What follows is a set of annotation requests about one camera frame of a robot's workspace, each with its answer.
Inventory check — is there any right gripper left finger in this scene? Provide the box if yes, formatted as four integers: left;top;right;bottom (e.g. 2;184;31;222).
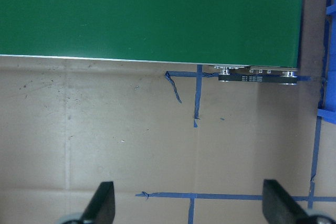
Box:
80;182;116;224

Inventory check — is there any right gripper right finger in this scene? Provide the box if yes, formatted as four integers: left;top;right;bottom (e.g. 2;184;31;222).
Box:
262;179;312;224

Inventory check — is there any blue empty destination bin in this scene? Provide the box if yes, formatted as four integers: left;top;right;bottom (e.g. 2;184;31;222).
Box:
318;0;335;124

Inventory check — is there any green conveyor belt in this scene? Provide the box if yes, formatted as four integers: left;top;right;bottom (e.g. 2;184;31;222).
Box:
1;0;302;84

